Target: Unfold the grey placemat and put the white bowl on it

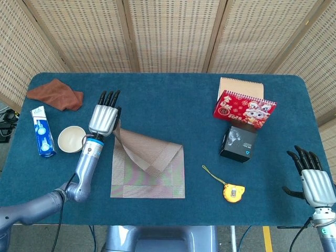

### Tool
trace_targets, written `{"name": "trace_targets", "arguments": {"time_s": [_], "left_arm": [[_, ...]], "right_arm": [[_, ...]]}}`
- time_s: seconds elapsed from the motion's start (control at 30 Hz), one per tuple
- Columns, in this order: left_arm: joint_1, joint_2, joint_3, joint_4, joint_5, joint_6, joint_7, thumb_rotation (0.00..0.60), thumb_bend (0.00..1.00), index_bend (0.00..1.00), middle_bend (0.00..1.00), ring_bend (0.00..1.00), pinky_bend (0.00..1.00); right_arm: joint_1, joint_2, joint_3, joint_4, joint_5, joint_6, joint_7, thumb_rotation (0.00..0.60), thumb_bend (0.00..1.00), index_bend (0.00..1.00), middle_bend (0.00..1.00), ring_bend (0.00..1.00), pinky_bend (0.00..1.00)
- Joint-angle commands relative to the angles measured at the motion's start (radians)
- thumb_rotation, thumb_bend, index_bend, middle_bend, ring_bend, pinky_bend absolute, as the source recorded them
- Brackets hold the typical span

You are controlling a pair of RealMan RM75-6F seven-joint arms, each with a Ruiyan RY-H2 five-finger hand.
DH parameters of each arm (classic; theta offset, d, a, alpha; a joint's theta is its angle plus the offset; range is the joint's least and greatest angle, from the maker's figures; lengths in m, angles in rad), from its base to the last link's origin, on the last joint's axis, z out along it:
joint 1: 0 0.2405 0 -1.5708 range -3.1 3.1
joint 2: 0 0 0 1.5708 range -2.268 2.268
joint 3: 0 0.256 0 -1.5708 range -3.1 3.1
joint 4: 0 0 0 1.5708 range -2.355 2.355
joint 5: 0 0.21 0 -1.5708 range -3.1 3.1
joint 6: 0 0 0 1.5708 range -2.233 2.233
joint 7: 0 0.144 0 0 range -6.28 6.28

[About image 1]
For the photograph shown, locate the white bowl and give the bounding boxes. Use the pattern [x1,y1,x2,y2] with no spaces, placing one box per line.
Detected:
[57,125,87,154]

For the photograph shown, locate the grey woven placemat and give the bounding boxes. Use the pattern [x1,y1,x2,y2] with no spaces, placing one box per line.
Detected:
[110,119,186,199]

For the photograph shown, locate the blue cable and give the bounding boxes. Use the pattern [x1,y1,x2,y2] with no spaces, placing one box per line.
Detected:
[88,225,97,252]
[237,225,253,252]

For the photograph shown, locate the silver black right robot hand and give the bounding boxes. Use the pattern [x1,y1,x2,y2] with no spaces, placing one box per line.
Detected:
[282,145,336,209]

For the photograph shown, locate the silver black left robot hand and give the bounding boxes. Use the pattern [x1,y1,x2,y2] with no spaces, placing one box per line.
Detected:
[88,90,122,137]

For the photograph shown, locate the blue white carton box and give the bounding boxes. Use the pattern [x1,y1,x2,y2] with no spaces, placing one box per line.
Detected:
[30,106,57,158]

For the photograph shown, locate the red desk calendar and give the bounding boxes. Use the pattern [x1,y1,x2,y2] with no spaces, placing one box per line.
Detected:
[213,90,277,130]

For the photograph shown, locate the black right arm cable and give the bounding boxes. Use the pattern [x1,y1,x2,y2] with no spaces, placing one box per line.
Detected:
[288,219,313,252]

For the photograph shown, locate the brown cloth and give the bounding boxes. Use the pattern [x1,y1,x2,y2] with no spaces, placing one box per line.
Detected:
[26,78,84,112]

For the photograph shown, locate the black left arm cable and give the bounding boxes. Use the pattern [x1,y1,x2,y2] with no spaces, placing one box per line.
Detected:
[50,173,77,252]

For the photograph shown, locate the black product box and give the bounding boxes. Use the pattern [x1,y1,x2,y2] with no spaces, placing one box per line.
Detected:
[219,125,258,163]

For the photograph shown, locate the bamboo folding screen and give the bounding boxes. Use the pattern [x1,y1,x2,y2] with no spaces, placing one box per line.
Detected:
[0,0,336,184]

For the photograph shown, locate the yellow tape measure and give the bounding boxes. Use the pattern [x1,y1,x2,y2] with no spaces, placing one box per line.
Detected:
[202,164,246,203]

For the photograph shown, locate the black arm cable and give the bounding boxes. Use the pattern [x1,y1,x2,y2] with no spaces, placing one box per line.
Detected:
[288,219,313,252]
[50,173,77,252]

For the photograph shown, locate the blue-grey robot torso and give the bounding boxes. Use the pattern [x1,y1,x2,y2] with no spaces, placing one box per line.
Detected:
[102,225,220,252]

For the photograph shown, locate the black cables on floor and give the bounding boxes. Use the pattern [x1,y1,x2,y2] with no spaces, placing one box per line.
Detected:
[0,109,19,144]

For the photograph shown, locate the kraft spiral notebook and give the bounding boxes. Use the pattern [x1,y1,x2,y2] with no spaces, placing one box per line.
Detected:
[216,77,265,102]

